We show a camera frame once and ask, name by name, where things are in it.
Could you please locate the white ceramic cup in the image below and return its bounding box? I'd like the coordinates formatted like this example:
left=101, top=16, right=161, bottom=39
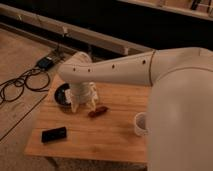
left=134, top=113, right=147, bottom=136

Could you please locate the wooden table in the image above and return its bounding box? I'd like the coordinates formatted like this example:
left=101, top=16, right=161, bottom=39
left=25, top=77, right=150, bottom=163

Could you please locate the blue power adapter box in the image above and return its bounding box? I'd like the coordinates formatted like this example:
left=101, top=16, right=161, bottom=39
left=36, top=57, right=54, bottom=71

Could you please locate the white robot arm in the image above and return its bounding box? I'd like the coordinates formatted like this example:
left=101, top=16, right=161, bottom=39
left=59, top=47, right=213, bottom=171

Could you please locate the black rectangular remote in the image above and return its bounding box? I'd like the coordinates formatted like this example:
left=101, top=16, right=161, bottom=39
left=41, top=127, right=67, bottom=143

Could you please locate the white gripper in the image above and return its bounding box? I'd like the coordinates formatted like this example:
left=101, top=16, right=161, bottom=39
left=70, top=82, right=98, bottom=113

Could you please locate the black bowl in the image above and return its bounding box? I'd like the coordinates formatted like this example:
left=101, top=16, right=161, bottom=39
left=54, top=83, right=71, bottom=106

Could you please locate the white sponge block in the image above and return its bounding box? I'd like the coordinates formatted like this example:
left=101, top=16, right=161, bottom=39
left=65, top=89, right=71, bottom=103

